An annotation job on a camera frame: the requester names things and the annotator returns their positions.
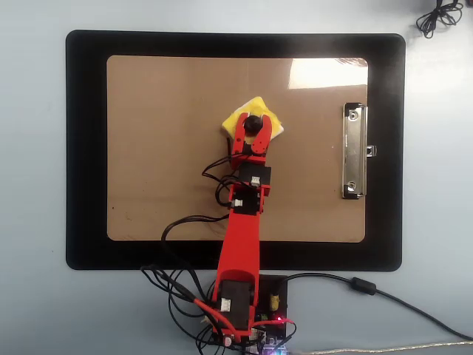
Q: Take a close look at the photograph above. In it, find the black servo wire bundle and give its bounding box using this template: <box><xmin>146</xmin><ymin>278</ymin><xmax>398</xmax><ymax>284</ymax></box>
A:
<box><xmin>140</xmin><ymin>154</ymin><xmax>297</xmax><ymax>355</ymax></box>

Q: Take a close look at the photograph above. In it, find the yellow sponge with black knob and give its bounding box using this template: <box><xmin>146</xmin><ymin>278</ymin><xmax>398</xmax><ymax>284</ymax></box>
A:
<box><xmin>221</xmin><ymin>95</ymin><xmax>286</xmax><ymax>147</ymax></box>

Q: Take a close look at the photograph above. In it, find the brown clipboard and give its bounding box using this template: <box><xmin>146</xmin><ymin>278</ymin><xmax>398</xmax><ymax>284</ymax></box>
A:
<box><xmin>106</xmin><ymin>55</ymin><xmax>370</xmax><ymax>244</ymax></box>

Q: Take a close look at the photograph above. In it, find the silver metal clipboard clip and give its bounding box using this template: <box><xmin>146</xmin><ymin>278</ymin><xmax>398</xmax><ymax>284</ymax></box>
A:
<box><xmin>340</xmin><ymin>102</ymin><xmax>378</xmax><ymax>201</ymax></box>

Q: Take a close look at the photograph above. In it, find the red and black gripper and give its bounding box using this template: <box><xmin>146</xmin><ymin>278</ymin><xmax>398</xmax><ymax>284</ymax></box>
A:
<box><xmin>230</xmin><ymin>112</ymin><xmax>276</xmax><ymax>169</ymax></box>

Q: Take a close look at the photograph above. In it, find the silver braided USB cable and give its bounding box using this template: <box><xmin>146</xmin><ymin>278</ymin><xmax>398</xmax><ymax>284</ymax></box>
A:
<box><xmin>284</xmin><ymin>339</ymin><xmax>473</xmax><ymax>355</ymax></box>

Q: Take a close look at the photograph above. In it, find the coiled thin black cable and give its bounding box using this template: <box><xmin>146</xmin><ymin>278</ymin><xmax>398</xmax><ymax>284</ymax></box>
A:
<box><xmin>415</xmin><ymin>0</ymin><xmax>465</xmax><ymax>40</ymax></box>

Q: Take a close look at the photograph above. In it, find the black desk mat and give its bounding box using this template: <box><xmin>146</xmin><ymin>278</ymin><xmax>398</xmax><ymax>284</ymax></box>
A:
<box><xmin>65</xmin><ymin>30</ymin><xmax>406</xmax><ymax>272</ymax></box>

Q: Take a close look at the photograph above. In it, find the black cable with ferrite bead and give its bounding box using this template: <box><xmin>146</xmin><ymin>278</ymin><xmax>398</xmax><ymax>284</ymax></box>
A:
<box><xmin>283</xmin><ymin>272</ymin><xmax>473</xmax><ymax>342</ymax></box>

